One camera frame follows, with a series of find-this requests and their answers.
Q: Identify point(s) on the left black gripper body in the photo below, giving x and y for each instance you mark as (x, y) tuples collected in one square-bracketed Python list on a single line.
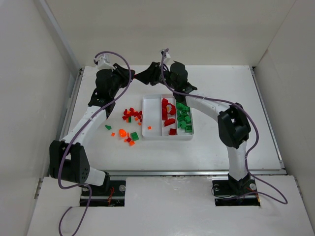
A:
[(120, 73)]

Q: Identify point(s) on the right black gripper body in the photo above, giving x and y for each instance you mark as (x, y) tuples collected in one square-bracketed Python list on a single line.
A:
[(152, 73)]

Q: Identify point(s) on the red flower print lego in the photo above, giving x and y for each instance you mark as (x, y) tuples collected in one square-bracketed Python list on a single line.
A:
[(167, 109)]

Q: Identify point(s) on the red arch lego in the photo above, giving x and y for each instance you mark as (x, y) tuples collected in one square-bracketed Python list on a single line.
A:
[(169, 121)]

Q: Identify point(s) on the orange dome lego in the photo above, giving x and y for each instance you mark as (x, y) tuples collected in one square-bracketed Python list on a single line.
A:
[(122, 133)]

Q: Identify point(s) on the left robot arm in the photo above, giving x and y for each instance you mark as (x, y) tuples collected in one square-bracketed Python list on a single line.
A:
[(68, 158)]

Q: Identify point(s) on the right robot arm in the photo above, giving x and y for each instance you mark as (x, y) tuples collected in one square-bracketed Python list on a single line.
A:
[(232, 123)]

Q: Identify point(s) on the green lego pile in tray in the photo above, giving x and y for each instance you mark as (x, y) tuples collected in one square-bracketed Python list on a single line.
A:
[(184, 119)]

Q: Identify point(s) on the white three-compartment tray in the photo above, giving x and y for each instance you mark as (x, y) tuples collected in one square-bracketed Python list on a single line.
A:
[(151, 108)]

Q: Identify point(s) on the red lego pile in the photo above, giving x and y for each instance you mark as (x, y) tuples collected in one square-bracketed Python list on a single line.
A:
[(132, 114)]

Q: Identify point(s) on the red square lego in tray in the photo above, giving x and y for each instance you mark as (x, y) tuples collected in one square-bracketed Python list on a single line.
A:
[(173, 131)]

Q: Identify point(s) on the green square lego plate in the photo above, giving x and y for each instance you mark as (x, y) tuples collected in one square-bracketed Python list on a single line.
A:
[(134, 136)]

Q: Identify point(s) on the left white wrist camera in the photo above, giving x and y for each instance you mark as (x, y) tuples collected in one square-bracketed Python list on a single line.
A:
[(102, 62)]

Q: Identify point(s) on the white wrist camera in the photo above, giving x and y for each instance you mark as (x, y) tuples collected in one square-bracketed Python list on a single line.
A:
[(165, 56), (102, 62)]

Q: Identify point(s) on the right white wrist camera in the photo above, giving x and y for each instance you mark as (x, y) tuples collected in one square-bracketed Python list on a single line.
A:
[(165, 56)]

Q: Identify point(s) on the aluminium rail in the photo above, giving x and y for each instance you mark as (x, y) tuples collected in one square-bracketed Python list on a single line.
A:
[(142, 173)]

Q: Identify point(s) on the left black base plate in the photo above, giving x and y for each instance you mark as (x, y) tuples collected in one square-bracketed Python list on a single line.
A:
[(110, 194)]

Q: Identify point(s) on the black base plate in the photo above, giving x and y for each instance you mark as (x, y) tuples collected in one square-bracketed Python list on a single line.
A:
[(225, 196), (110, 194)]

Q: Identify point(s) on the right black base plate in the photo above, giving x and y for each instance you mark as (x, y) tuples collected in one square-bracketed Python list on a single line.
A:
[(225, 196)]

